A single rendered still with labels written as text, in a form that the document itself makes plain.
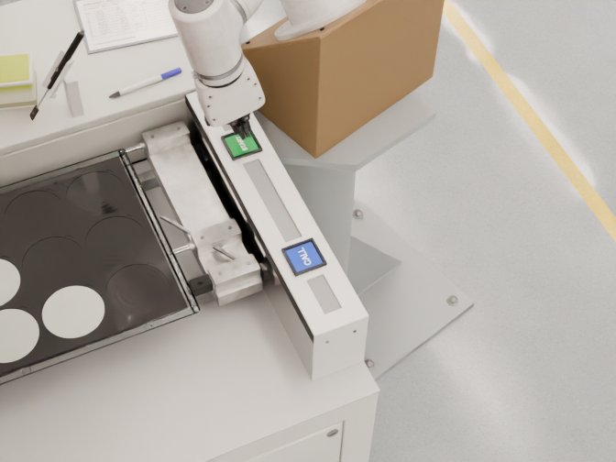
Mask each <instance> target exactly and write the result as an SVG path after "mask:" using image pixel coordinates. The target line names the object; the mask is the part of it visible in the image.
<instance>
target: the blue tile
mask: <svg viewBox="0 0 616 462"><path fill-rule="evenodd" d="M285 252H286V253H287V255H288V257H289V259H290V261H291V264H292V265H293V267H294V268H295V270H296V272H298V271H301V270H305V269H308V268H311V267H312V266H315V265H318V264H321V263H323V261H322V260H321V258H320V257H319V255H318V253H317V251H316V250H315V248H314V245H313V243H312V242H309V243H306V244H303V245H300V246H298V247H294V248H291V249H289V250H286V251H285Z"/></svg>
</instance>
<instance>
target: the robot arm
mask: <svg viewBox="0 0 616 462"><path fill-rule="evenodd" d="M262 1H263V0H169V4H168V7H169V11H170V15H171V18H172V20H173V23H174V25H175V27H176V29H177V32H178V35H179V37H180V40H181V44H182V45H183V48H184V50H185V53H186V56H187V58H188V61H189V63H190V65H191V67H192V69H193V71H192V72H191V74H192V77H193V78H194V85H195V90H196V94H197V97H198V101H199V104H200V107H201V108H202V110H203V113H204V122H205V124H206V125H207V126H208V127H221V126H223V125H230V126H231V127H232V129H233V131H234V133H235V135H238V134H239V136H240V137H241V139H242V140H243V139H245V138H246V137H247V138H249V137H250V134H249V131H248V130H249V129H250V128H251V125H250V123H249V121H248V120H249V119H250V114H251V112H253V111H255V110H257V109H259V108H260V107H262V106H263V105H264V103H265V96H264V93H263V92H262V89H261V86H260V84H259V80H258V78H257V75H256V73H255V72H254V70H253V68H252V66H251V65H250V63H249V62H248V60H247V59H246V58H245V56H244V53H243V50H242V48H241V45H240V42H239V34H240V31H241V29H242V27H243V26H244V25H245V24H246V23H247V22H248V20H249V19H250V18H251V17H252V16H253V15H254V14H255V12H256V11H257V10H258V9H259V7H260V5H261V4H262ZM366 1H367V0H280V2H281V5H282V7H283V9H284V11H285V13H286V15H287V17H288V19H289V20H288V21H287V22H285V23H284V24H283V25H281V26H280V27H279V28H278V29H277V30H276V32H275V37H276V39H277V40H288V39H294V38H297V37H300V36H302V35H305V34H307V33H310V32H312V31H314V30H317V29H318V28H321V27H323V26H325V25H327V24H329V23H332V22H333V21H335V20H337V19H339V18H340V17H342V16H344V15H346V14H348V13H349V12H351V11H353V10H354V9H356V8H357V7H359V6H361V5H362V4H363V3H365V2H366ZM244 133H245V134H244ZM245 135H246V137H245Z"/></svg>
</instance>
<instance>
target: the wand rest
mask: <svg viewBox="0 0 616 462"><path fill-rule="evenodd" d="M65 53H66V51H65V50H64V49H62V50H61V51H60V53H59V55H58V57H57V59H56V60H55V61H54V63H53V65H52V66H51V68H50V70H49V72H48V74H47V76H46V78H45V80H44V81H43V83H42V84H41V86H43V87H44V88H46V89H48V88H47V86H48V85H49V83H50V81H51V79H50V78H51V76H52V74H53V73H54V72H55V69H56V67H58V65H59V64H60V62H61V60H62V58H63V56H64V54H65ZM74 61H75V60H74V59H73V57H71V59H70V60H69V61H68V62H67V63H66V64H65V66H64V68H63V70H62V71H61V73H60V76H59V77H58V79H57V81H56V82H55V83H54V84H53V86H52V88H51V89H50V90H49V94H48V96H47V98H48V99H50V98H54V99H55V98H56V96H57V93H56V92H57V90H58V89H59V87H60V85H61V83H62V81H63V85H64V90H65V93H66V98H67V102H68V107H69V108H70V111H71V114H72V116H73V117H76V116H81V115H84V112H83V104H82V99H81V95H80V90H79V85H78V81H77V79H76V77H75V75H74V72H73V70H70V71H69V69H70V67H71V66H72V64H73V63H74Z"/></svg>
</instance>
